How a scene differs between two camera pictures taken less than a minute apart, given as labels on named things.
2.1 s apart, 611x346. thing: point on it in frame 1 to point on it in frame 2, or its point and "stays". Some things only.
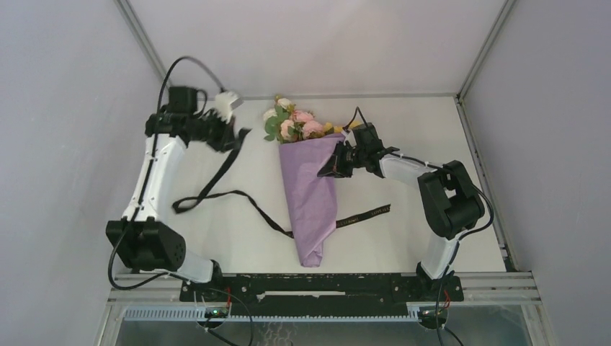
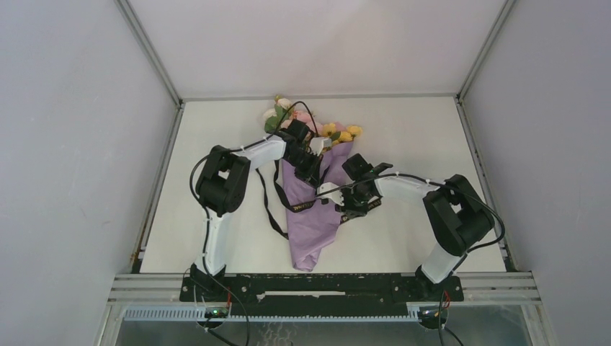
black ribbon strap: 204,192 to 341,216
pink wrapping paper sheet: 311,200 stays
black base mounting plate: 322,295 stays
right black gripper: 334,166 to 338,207
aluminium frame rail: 506,289 stays
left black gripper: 228,135 to 311,174
